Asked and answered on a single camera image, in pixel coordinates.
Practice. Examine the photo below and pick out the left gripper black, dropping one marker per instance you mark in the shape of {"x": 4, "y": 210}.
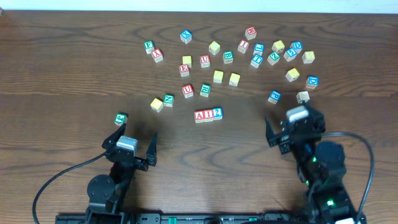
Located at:
{"x": 125, "y": 156}

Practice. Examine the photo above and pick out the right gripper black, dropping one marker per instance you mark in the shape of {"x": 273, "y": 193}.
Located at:
{"x": 294, "y": 135}

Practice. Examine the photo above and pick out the blue 2 block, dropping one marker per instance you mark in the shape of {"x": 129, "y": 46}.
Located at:
{"x": 217, "y": 113}

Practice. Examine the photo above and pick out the red i block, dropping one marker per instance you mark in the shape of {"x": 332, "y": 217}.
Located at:
{"x": 208, "y": 115}
{"x": 243, "y": 46}

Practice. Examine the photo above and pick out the red A block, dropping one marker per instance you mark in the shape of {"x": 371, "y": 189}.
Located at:
{"x": 199, "y": 116}

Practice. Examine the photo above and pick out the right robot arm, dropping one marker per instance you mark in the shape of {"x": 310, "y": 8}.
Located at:
{"x": 320, "y": 165}

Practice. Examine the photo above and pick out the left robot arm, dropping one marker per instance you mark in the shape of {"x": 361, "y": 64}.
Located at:
{"x": 107, "y": 192}

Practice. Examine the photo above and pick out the green J block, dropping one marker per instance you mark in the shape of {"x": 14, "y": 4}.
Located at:
{"x": 120, "y": 119}

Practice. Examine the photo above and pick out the blue P block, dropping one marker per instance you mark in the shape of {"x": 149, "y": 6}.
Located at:
{"x": 274, "y": 97}

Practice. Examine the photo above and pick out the yellow 2 block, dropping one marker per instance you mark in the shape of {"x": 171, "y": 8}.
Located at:
{"x": 157, "y": 105}

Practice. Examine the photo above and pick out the plain white wooden block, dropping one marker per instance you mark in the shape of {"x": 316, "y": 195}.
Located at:
{"x": 302, "y": 97}

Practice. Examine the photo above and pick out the green N block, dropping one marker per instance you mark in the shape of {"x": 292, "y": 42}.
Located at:
{"x": 168, "y": 100}

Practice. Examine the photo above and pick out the yellow block right middle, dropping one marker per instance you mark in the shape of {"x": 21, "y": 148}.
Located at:
{"x": 292, "y": 75}

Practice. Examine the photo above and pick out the blue D block right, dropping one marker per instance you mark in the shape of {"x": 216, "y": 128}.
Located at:
{"x": 312, "y": 82}

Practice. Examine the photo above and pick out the blue d block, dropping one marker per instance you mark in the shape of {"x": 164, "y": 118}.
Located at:
{"x": 296, "y": 46}
{"x": 312, "y": 82}

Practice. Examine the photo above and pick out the yellow block centre right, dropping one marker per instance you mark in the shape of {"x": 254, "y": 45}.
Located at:
{"x": 234, "y": 79}

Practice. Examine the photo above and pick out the blue T block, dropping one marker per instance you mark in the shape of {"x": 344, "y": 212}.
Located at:
{"x": 256, "y": 60}

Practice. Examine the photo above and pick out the red U block lower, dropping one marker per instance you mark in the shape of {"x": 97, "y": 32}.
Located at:
{"x": 188, "y": 91}

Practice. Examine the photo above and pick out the red u block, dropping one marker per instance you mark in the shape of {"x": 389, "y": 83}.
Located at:
{"x": 188, "y": 91}
{"x": 205, "y": 61}

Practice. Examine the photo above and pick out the green Z block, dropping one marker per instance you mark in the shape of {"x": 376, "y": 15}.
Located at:
{"x": 273, "y": 58}

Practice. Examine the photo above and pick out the green R block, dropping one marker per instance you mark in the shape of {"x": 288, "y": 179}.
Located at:
{"x": 205, "y": 90}

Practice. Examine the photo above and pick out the yellow block centre left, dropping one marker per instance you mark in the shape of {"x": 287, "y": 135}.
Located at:
{"x": 218, "y": 76}

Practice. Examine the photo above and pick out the blue S block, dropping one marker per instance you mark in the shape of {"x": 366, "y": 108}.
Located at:
{"x": 290, "y": 54}

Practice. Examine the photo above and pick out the yellow B block far right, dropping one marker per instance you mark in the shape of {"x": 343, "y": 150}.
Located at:
{"x": 308, "y": 57}

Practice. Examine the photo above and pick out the blue L block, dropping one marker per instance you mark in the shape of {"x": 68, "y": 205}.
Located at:
{"x": 258, "y": 49}

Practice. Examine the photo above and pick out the yellow block top right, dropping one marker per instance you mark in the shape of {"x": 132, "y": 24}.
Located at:
{"x": 278, "y": 46}

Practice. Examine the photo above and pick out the green B block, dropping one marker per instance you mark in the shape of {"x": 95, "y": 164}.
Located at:
{"x": 228, "y": 56}

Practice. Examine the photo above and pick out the red E block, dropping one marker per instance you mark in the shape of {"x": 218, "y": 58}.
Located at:
{"x": 184, "y": 70}

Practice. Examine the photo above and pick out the blue D block upper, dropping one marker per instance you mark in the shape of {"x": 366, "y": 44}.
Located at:
{"x": 296, "y": 46}

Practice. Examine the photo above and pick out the red Y block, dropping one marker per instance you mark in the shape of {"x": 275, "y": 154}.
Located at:
{"x": 157, "y": 55}

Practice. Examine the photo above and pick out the green F block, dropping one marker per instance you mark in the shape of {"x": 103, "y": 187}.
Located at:
{"x": 149, "y": 46}

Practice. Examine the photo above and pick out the red U block upper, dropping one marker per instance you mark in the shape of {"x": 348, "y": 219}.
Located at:
{"x": 205, "y": 61}

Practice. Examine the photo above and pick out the yellow block upper left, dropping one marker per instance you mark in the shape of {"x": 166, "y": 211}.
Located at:
{"x": 187, "y": 59}

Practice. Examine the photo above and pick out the red W block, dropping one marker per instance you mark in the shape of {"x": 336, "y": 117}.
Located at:
{"x": 250, "y": 33}

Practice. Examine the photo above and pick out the yellow block top centre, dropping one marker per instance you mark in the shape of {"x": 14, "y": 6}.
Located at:
{"x": 214, "y": 48}

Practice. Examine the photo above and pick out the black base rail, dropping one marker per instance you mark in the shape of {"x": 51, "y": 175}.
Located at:
{"x": 155, "y": 218}

